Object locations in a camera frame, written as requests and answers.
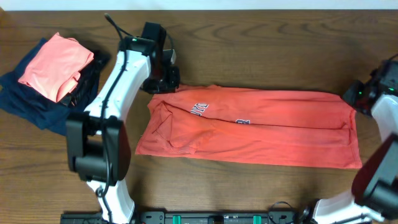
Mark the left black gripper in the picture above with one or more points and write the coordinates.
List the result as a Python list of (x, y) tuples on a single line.
[(160, 86)]

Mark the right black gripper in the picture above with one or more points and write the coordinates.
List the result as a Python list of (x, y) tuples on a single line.
[(349, 94)]

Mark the red printed t-shirt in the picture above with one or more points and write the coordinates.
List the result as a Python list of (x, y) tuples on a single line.
[(272, 127)]

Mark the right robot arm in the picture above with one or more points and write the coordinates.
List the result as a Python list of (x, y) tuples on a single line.
[(373, 194)]

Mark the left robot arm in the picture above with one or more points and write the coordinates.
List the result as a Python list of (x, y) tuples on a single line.
[(98, 149)]

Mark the folded black patterned garment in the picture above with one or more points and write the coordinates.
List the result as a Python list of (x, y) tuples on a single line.
[(87, 86)]

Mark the folded pink shirt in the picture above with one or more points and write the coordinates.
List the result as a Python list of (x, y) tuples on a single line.
[(55, 70)]

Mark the folded navy blue garment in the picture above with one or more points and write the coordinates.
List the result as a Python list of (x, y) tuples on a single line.
[(25, 102)]

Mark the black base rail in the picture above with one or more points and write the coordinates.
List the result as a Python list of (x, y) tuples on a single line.
[(273, 217)]

